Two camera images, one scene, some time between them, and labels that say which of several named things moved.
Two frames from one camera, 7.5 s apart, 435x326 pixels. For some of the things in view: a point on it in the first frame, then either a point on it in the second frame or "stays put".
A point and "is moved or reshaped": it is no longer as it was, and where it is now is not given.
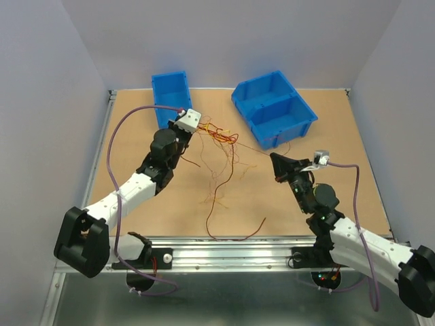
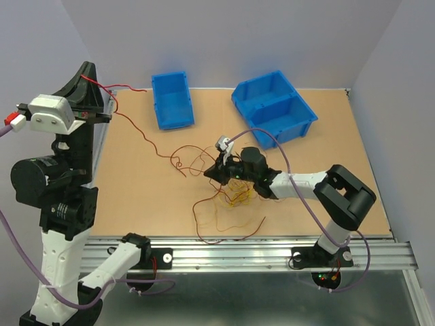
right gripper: [286, 168] → [218, 172]
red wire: [213, 204] → [113, 88]
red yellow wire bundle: [219, 151] is moved or reshaped
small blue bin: [170, 89] stays put
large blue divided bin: [274, 109] stays put
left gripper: [184, 132] → [87, 92]
